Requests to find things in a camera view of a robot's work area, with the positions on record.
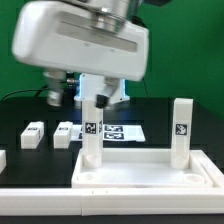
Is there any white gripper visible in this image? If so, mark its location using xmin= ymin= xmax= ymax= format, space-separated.
xmin=12 ymin=0 xmax=149 ymax=109

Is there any white front fence bar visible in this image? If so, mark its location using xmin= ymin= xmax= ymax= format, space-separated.
xmin=0 ymin=188 xmax=224 ymax=216

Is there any black cable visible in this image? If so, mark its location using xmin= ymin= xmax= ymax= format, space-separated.
xmin=0 ymin=83 xmax=51 ymax=103

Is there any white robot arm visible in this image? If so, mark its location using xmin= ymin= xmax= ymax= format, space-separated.
xmin=12 ymin=0 xmax=172 ymax=108

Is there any fiducial marker sheet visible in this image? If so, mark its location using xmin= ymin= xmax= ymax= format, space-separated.
xmin=71 ymin=124 xmax=145 ymax=142

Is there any white left fence block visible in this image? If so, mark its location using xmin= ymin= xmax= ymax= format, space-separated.
xmin=0 ymin=150 xmax=6 ymax=174

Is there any white desk top tray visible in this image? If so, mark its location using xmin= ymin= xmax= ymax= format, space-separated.
xmin=71 ymin=148 xmax=224 ymax=188

